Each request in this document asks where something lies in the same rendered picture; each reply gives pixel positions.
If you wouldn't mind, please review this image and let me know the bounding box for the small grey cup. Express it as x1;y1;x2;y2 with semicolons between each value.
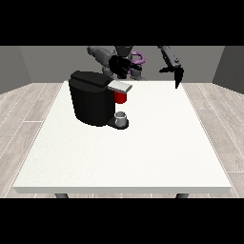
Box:
114;111;129;127

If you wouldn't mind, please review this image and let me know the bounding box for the pale grey machine lid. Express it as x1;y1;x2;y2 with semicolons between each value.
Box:
107;79;133;95

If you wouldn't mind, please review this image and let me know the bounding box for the red pod holder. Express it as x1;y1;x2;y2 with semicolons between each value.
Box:
113;91;128;105

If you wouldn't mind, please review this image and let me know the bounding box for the black coffee machine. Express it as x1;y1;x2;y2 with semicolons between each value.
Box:
68;71;131;130

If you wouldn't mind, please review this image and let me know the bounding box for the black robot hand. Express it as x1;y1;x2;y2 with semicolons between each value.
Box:
158;64;185;90
108;54;143;80

